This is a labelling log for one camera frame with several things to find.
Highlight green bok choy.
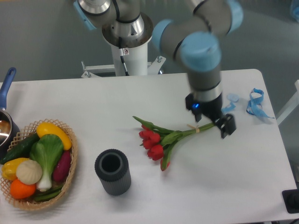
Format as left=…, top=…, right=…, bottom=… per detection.
left=30, top=134, right=64, bottom=192

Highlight blue handled saucepan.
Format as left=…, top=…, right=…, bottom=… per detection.
left=0, top=67, right=20, bottom=159

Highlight dark grey ribbed vase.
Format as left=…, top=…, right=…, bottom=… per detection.
left=94, top=149, right=131, bottom=196

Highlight orange fruit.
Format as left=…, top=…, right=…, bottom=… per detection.
left=10, top=179, right=36, bottom=199

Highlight blue ribbon strip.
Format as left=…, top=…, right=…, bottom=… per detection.
left=221, top=102, right=236, bottom=114

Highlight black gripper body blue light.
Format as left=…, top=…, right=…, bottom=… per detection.
left=185, top=93, right=223, bottom=122

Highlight purple sweet potato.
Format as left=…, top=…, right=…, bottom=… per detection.
left=52, top=151, right=71, bottom=182

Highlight dark green cucumber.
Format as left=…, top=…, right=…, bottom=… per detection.
left=0, top=133, right=40, bottom=165

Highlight red tulip bouquet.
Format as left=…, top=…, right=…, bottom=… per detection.
left=133, top=116, right=214, bottom=171

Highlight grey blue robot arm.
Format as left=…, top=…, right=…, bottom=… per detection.
left=74, top=0, right=243, bottom=137

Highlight blue crumpled ribbon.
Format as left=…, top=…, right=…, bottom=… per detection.
left=246, top=88, right=275, bottom=119

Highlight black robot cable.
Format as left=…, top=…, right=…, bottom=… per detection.
left=118, top=36, right=130, bottom=77

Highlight woven wicker basket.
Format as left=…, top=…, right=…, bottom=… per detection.
left=0, top=119, right=78, bottom=211

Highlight green bean pods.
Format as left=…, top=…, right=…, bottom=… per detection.
left=33, top=185, right=63, bottom=203

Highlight yellow bell pepper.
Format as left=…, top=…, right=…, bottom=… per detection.
left=1, top=158, right=29, bottom=181

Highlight white frame at right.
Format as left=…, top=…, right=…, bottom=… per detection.
left=276, top=80, right=299, bottom=126

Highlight black device at edge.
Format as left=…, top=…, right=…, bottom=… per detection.
left=282, top=189, right=299, bottom=214

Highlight light blue tape roll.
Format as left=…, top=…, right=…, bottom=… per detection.
left=227, top=93, right=239, bottom=103

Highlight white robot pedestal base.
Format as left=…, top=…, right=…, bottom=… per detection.
left=81, top=43, right=166, bottom=78

